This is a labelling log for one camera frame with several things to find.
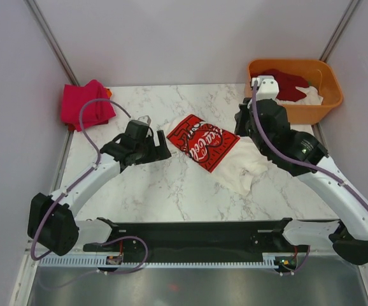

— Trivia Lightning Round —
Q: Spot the white t-shirt red print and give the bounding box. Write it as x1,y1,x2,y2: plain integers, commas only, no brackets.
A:
162,114,269,196

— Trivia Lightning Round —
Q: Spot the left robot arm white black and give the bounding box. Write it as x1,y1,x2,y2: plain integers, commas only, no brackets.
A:
27,120,171,259

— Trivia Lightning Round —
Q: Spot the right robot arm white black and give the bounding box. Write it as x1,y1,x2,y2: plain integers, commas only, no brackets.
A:
234,98,368,265

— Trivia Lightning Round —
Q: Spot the dark red t-shirt in bin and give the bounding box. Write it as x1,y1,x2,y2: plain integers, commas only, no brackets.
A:
260,69,309,101

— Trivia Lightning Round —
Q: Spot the white t-shirt in bin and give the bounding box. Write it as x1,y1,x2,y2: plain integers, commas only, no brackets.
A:
275,86,323,105

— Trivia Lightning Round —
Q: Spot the folded pink t-shirt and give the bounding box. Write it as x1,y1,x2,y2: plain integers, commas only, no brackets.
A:
59,79,117,132

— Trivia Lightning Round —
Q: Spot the orange cloth under pink shirt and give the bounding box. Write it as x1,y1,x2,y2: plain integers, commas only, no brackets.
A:
106,88,113,98

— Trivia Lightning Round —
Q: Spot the orange plastic bin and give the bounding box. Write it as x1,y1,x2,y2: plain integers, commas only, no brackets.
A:
248,59,343,125

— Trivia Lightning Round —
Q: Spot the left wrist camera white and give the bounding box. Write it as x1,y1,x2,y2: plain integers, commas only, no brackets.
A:
137,115,152,126

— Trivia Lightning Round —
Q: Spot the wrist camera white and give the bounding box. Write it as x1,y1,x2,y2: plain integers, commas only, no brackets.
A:
250,75,280,101
137,115,152,126

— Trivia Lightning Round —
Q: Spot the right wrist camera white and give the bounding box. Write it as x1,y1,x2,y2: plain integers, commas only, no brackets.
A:
250,75,280,101

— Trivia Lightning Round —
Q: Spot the white slotted cable duct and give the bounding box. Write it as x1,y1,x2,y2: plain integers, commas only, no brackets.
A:
38,254,296,269

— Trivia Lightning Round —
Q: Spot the aluminium rail frame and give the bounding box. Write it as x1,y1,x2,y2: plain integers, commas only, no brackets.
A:
21,238,86,265

